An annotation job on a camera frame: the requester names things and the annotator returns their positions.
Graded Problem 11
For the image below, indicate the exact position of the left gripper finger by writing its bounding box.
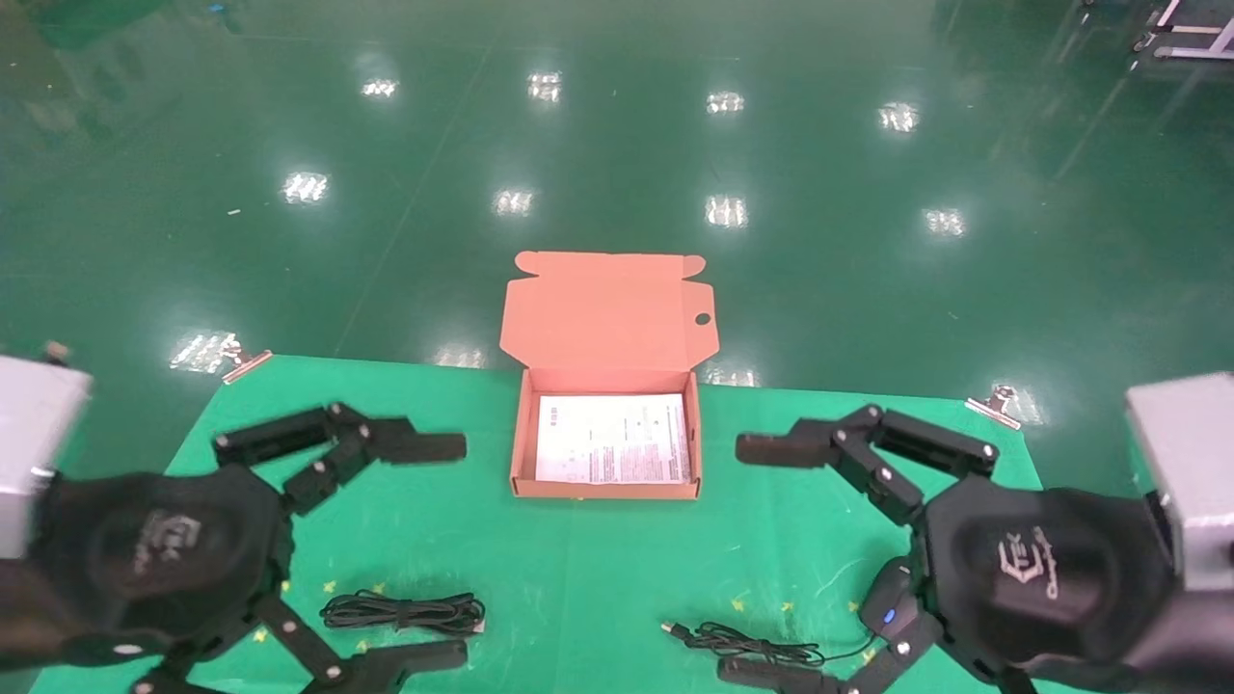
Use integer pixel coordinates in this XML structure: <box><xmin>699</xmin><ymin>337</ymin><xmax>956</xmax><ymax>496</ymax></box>
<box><xmin>212</xmin><ymin>402</ymin><xmax>469</xmax><ymax>519</ymax></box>
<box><xmin>133</xmin><ymin>598</ymin><xmax>469</xmax><ymax>694</ymax></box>

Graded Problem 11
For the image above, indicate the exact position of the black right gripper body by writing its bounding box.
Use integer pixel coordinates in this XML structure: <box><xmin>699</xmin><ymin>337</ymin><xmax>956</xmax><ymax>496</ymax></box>
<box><xmin>911</xmin><ymin>477</ymin><xmax>1183</xmax><ymax>676</ymax></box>

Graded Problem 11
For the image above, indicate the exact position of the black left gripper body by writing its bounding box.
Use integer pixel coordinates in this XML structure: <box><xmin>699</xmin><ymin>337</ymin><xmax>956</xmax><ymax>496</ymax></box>
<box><xmin>27</xmin><ymin>467</ymin><xmax>296</xmax><ymax>668</ymax></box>

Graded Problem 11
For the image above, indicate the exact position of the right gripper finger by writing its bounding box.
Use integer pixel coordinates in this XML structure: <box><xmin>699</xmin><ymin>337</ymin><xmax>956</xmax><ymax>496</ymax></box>
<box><xmin>718</xmin><ymin>617</ymin><xmax>944</xmax><ymax>694</ymax></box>
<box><xmin>736</xmin><ymin>405</ymin><xmax>1000</xmax><ymax>527</ymax></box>

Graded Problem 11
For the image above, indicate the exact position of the black data cable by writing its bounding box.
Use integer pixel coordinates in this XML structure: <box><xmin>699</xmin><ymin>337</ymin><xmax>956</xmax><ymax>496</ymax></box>
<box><xmin>320</xmin><ymin>590</ymin><xmax>486</xmax><ymax>635</ymax></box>

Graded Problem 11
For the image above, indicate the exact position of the black wired computer mouse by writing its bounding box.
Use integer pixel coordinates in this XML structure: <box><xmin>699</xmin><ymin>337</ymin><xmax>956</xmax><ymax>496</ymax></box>
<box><xmin>660</xmin><ymin>557</ymin><xmax>917</xmax><ymax>668</ymax></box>

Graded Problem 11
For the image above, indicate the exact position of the orange cardboard box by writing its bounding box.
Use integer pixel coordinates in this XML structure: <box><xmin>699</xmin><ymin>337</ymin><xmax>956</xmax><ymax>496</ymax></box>
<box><xmin>499</xmin><ymin>251</ymin><xmax>721</xmax><ymax>500</ymax></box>

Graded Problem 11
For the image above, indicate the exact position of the white printed instruction sheet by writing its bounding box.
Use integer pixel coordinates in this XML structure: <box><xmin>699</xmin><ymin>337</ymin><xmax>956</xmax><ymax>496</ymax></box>
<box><xmin>535</xmin><ymin>392</ymin><xmax>693</xmax><ymax>485</ymax></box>

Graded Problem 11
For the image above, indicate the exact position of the metal table clip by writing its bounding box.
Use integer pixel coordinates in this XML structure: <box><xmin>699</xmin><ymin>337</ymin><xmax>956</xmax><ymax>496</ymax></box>
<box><xmin>966</xmin><ymin>384</ymin><xmax>1023</xmax><ymax>431</ymax></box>
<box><xmin>220</xmin><ymin>337</ymin><xmax>274</xmax><ymax>385</ymax></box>

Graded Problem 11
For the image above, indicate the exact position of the green table cloth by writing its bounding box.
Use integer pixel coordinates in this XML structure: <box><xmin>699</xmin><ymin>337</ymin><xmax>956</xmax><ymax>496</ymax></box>
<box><xmin>29</xmin><ymin>355</ymin><xmax>1139</xmax><ymax>694</ymax></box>

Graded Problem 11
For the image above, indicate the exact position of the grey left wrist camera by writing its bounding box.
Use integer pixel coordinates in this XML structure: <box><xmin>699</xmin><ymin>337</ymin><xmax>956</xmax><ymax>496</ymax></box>
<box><xmin>0</xmin><ymin>355</ymin><xmax>94</xmax><ymax>560</ymax></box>

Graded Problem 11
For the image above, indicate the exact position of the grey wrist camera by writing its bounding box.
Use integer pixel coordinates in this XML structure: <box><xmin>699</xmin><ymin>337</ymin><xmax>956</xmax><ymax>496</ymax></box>
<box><xmin>1126</xmin><ymin>371</ymin><xmax>1234</xmax><ymax>591</ymax></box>
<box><xmin>0</xmin><ymin>355</ymin><xmax>94</xmax><ymax>560</ymax></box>

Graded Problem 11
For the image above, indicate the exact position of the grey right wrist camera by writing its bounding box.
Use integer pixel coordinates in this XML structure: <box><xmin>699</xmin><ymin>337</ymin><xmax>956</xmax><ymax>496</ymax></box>
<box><xmin>1126</xmin><ymin>371</ymin><xmax>1234</xmax><ymax>591</ymax></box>

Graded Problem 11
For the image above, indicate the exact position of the white metal frame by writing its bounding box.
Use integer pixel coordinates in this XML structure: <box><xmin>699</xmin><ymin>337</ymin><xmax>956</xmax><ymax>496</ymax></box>
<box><xmin>1133</xmin><ymin>0</ymin><xmax>1234</xmax><ymax>61</ymax></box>

